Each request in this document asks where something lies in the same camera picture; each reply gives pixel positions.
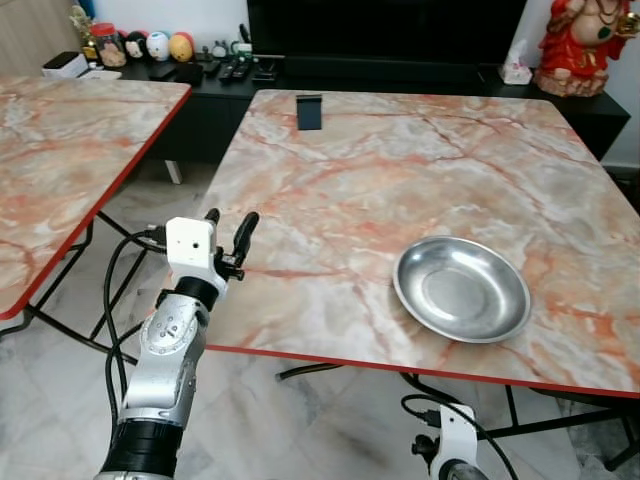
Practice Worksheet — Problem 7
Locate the black egg figurine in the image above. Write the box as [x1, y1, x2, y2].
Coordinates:
[124, 31, 147, 61]

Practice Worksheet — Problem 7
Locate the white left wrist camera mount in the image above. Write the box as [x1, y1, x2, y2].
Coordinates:
[165, 217, 220, 292]

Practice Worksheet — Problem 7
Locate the white tissue pack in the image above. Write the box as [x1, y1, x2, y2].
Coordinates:
[500, 40, 533, 86]

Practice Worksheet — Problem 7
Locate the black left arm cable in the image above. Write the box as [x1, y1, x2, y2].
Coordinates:
[103, 225, 169, 411]

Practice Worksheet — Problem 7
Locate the white egg figurine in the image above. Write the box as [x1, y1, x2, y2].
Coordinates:
[147, 31, 171, 62]

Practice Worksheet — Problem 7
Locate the black television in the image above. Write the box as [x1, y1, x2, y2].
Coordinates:
[247, 0, 528, 61]

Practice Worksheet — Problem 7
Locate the yellow egg figurine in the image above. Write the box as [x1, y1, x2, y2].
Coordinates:
[169, 32, 195, 63]

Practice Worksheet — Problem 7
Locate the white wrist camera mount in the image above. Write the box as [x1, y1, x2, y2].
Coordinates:
[165, 217, 220, 292]
[437, 403, 479, 471]

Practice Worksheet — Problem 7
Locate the white box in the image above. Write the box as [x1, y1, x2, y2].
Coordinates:
[42, 52, 89, 79]

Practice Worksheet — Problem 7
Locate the gold ornament tree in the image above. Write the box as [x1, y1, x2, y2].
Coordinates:
[68, 5, 97, 61]

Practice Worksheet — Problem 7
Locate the red laughing buddha statue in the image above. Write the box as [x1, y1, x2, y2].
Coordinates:
[533, 0, 640, 98]

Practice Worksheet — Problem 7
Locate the wide steel plate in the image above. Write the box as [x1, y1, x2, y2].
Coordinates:
[393, 236, 532, 344]

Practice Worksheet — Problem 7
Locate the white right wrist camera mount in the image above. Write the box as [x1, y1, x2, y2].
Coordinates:
[437, 403, 479, 471]

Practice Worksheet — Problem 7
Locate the marble pattern folding table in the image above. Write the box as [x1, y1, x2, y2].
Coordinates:
[205, 90, 640, 471]
[0, 75, 193, 366]

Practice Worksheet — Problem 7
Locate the glass jar with red lid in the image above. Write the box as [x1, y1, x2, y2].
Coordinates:
[95, 22, 126, 69]

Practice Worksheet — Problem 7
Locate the black phone stand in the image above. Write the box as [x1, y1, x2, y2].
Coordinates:
[297, 94, 324, 132]

